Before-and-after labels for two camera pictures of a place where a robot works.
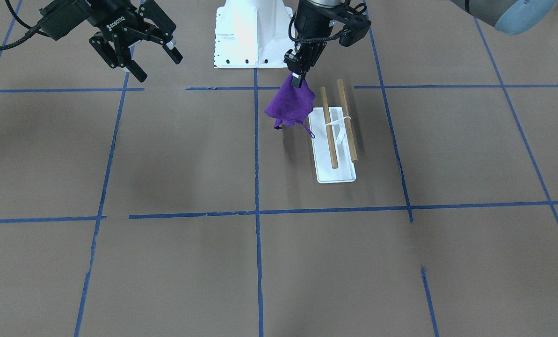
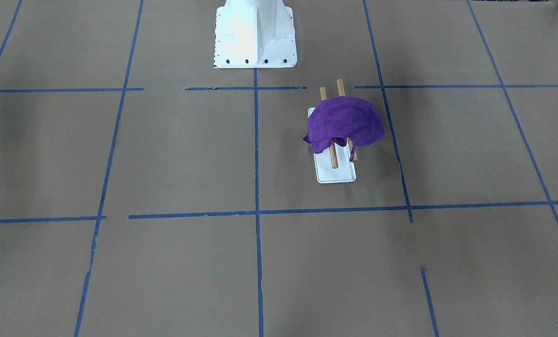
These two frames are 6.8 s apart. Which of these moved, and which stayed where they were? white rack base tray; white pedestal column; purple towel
Moved: purple towel
Stayed: white pedestal column; white rack base tray
